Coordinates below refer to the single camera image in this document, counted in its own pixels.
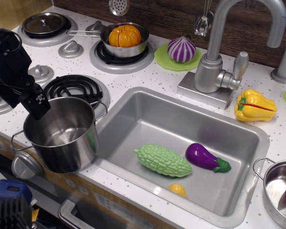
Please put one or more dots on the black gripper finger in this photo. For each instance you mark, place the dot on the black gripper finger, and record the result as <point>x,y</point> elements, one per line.
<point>34,100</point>

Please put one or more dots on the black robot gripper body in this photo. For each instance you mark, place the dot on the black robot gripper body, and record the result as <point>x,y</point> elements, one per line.
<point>15,84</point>

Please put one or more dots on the large steel stock pot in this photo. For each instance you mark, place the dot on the large steel stock pot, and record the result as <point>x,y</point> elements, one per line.
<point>65,138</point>

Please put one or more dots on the silver stove knob left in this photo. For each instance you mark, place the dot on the silver stove knob left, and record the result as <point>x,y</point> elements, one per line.
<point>41,73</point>

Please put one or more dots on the back left stove burner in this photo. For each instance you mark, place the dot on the back left stove burner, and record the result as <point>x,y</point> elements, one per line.
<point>51,39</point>

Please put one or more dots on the steel pot lid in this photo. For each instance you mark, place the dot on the steel pot lid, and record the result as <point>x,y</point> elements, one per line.
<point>44,23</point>

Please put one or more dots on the silver stove knob centre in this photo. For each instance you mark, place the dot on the silver stove knob centre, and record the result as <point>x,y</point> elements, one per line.
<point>70,50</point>

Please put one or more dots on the silver stove knob back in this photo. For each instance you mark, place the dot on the silver stove knob back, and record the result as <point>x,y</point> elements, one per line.
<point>95,29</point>

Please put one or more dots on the steel pot at right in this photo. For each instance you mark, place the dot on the steel pot at right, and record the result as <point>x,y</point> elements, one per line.
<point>274,190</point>

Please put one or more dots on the front black coil burner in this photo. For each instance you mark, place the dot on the front black coil burner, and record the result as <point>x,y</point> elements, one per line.
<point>84,87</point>

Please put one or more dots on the silver oven dial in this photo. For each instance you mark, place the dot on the silver oven dial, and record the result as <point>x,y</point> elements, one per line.
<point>25,167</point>

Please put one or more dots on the back right coil burner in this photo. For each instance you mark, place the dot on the back right coil burner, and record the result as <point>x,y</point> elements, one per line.
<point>105,62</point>

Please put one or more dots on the blue black clamp device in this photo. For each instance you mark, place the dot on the blue black clamp device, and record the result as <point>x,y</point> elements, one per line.
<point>15,205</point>

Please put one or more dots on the grey sink basin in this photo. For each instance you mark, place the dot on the grey sink basin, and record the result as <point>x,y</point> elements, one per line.
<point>143,116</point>

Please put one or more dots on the orange toy pumpkin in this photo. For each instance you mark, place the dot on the orange toy pumpkin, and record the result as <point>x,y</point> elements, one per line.
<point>125,36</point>

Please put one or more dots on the small steel saucepan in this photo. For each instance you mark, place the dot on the small steel saucepan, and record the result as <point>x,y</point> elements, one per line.
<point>118,51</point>

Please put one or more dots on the hanging perforated ladle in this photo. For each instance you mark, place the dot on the hanging perforated ladle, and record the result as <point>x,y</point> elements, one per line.
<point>119,7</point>

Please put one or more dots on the light green plate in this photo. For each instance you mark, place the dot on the light green plate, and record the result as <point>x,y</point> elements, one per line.
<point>163,59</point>

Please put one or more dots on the green toy bitter gourd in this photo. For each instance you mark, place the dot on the green toy bitter gourd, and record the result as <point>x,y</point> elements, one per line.
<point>163,161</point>

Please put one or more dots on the purple white toy onion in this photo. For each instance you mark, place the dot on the purple white toy onion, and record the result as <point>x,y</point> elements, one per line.
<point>181,49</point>

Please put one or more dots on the yellow toy corn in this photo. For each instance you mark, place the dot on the yellow toy corn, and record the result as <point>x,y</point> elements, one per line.
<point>178,189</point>

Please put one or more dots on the purple toy eggplant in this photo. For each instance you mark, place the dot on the purple toy eggplant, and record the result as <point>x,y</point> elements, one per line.
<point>198,155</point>

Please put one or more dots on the silver toy faucet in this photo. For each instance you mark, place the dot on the silver toy faucet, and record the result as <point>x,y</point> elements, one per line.
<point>243,31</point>

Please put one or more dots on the hanging clear spoon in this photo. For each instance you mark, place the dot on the hanging clear spoon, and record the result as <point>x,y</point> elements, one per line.
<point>204,20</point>

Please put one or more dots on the yellow toy bell pepper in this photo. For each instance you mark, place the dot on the yellow toy bell pepper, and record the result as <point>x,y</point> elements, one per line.
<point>253,106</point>

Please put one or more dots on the silver oven door handle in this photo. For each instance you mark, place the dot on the silver oven door handle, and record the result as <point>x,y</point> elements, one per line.
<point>78,215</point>

